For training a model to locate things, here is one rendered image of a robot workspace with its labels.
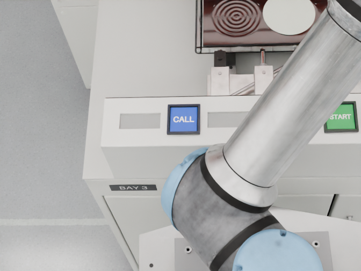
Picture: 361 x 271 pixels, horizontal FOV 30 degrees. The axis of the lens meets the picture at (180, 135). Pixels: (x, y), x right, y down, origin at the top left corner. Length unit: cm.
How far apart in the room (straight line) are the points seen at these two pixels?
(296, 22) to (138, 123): 37
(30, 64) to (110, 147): 133
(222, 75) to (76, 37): 83
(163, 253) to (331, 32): 57
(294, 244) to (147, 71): 60
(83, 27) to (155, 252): 91
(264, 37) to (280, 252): 53
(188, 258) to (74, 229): 105
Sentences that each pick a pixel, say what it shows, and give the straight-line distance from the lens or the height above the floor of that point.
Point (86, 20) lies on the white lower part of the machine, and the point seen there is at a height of 46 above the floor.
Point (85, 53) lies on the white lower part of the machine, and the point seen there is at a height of 29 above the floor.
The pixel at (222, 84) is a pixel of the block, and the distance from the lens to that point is 123.
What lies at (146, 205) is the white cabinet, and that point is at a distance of 139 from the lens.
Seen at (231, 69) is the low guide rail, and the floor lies 85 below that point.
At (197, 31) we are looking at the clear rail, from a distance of 130.
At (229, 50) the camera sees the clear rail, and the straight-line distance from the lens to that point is 128.
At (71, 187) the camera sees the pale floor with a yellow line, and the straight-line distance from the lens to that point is 218.
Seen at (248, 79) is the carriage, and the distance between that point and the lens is 127.
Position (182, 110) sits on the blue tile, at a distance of 114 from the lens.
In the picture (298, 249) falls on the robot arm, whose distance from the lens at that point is 88.
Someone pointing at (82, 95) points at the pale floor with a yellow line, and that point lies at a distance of 233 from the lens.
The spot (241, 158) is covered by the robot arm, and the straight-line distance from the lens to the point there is 87.
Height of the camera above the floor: 197
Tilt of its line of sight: 63 degrees down
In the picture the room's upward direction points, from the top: 10 degrees counter-clockwise
